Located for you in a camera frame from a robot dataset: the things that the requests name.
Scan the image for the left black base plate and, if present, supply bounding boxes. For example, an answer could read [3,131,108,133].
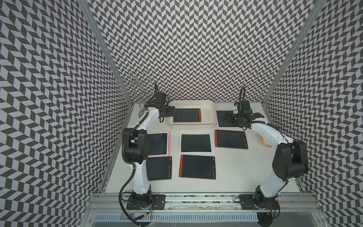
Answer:
[126,194,166,211]

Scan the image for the cream storage box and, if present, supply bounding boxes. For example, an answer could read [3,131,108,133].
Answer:
[167,100,217,130]

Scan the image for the aluminium front rail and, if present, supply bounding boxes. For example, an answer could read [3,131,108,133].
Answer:
[85,193,322,212]

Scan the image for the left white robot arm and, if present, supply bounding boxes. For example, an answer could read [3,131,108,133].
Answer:
[120,91,175,206]

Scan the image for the pink edged writing tablet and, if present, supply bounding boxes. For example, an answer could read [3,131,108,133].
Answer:
[148,132,171,157]

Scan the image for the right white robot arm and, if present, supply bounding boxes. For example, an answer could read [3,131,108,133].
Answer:
[222,100,309,210]

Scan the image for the silver wire stand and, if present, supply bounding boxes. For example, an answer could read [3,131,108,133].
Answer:
[116,70,154,118]

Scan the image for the red framed writing tablet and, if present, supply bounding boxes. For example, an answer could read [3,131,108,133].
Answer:
[146,157,173,181]

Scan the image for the white framed writing tablet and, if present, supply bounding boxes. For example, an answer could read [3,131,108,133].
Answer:
[178,134,216,153]

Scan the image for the black corrugated cable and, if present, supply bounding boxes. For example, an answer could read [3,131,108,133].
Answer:
[118,127,148,227]

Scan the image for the orange patterned bowl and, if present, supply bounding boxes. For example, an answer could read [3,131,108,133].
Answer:
[260,136,272,148]

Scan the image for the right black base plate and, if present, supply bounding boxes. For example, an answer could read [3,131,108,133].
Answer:
[238,194,280,211]

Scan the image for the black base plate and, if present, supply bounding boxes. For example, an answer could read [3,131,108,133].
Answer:
[238,194,280,211]
[126,194,166,211]

